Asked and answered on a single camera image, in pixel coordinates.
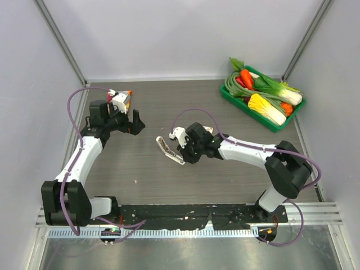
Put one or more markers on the bok choy toy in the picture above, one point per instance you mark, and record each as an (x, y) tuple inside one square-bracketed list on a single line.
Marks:
[(270, 86)]

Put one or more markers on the orange carrot toy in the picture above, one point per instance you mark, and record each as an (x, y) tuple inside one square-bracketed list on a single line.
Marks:
[(247, 79)]

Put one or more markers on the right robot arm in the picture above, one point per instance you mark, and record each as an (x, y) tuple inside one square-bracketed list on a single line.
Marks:
[(286, 168)]

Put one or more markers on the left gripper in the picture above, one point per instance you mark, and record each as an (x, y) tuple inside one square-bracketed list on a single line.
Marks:
[(134, 127)]

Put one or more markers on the napa cabbage toy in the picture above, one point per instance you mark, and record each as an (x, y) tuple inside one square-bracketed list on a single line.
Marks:
[(266, 109)]

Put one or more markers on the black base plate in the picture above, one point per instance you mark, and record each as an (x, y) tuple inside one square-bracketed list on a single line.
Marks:
[(190, 217)]

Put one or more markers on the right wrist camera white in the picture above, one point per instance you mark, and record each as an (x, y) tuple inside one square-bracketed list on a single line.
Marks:
[(179, 134)]

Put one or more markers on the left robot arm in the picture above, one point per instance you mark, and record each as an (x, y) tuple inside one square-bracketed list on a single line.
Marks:
[(65, 202)]

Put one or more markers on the green plastic tray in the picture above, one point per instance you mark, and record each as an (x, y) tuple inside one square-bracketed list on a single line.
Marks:
[(238, 103)]

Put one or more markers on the white stapler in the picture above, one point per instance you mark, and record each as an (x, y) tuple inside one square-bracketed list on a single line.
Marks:
[(168, 152)]

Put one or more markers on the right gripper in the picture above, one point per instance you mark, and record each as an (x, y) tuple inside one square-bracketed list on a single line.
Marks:
[(187, 157)]

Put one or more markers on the green long beans bundle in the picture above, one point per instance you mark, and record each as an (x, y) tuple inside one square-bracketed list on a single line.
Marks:
[(236, 90)]

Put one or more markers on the red pepper toy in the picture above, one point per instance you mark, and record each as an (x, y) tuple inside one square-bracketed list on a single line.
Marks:
[(240, 82)]

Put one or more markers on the candy bag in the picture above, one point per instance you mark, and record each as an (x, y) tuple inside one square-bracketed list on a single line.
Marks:
[(111, 93)]

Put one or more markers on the small orange tomato toy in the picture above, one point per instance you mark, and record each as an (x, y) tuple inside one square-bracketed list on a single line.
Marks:
[(288, 108)]

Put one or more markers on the white staple box sleeve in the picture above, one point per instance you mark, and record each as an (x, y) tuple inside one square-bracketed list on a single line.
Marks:
[(209, 129)]

